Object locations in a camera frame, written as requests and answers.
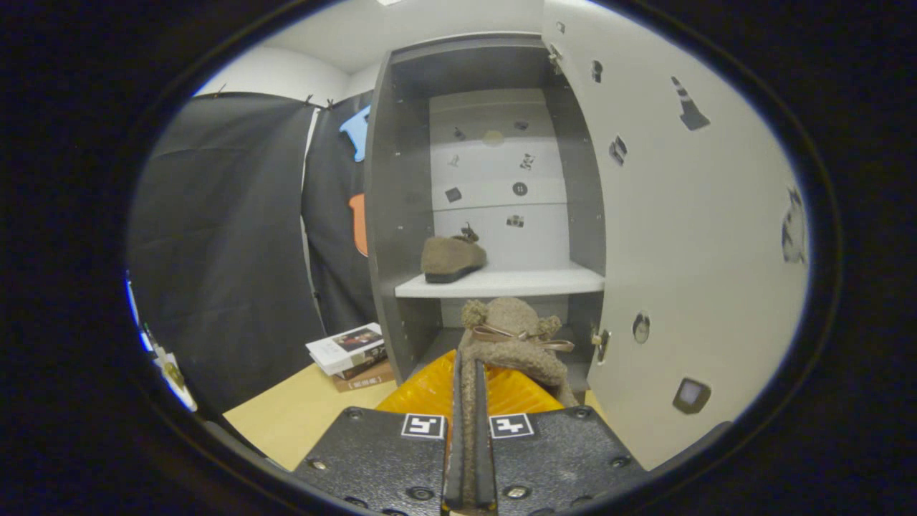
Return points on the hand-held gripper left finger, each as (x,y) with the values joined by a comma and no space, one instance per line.
(380,459)

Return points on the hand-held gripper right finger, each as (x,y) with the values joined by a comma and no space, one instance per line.
(559,459)

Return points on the brown fuzzy shoe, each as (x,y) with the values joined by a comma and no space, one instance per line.
(509,322)
(448,258)

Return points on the grey shoe cabinet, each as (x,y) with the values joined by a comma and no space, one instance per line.
(397,215)

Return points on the white shoe cabinet door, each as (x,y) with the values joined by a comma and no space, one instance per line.
(688,251)

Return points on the brown book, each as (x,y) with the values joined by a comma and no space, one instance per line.
(365,381)

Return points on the dark book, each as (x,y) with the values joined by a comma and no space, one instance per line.
(369,367)

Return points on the white book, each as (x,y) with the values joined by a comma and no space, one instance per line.
(337,351)

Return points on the black backdrop cloth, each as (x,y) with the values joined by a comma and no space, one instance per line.
(229,251)

